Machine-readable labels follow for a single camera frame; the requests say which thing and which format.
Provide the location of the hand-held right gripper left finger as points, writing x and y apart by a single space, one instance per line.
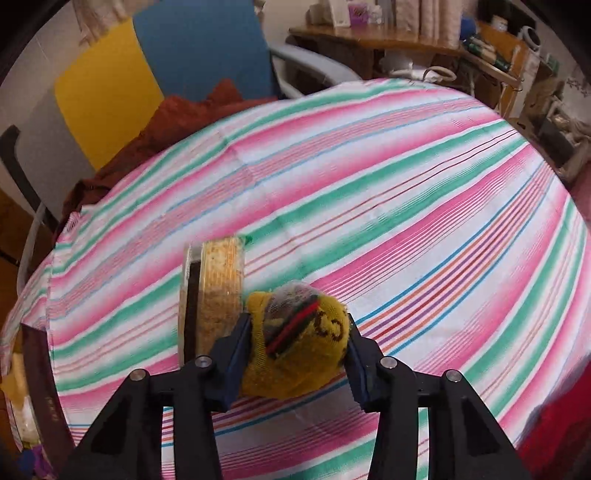
231 369

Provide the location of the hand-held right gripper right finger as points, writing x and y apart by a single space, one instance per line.
360 374

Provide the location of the yellow sock ball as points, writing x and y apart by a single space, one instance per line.
300 350

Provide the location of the gold cardboard box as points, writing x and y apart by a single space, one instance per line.
48 397

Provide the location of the red clothing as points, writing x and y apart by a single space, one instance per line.
558 429

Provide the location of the wooden wardrobe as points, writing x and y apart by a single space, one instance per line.
11 244

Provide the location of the rust brown cloth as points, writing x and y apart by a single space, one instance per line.
175 120

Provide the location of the grey yellow blue chair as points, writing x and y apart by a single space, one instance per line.
111 83

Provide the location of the wooden shelf desk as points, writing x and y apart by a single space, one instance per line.
503 55

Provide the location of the floral curtain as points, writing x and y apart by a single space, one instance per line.
429 21
104 18

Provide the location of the white container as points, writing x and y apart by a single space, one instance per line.
334 13

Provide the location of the purple pack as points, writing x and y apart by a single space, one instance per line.
359 11

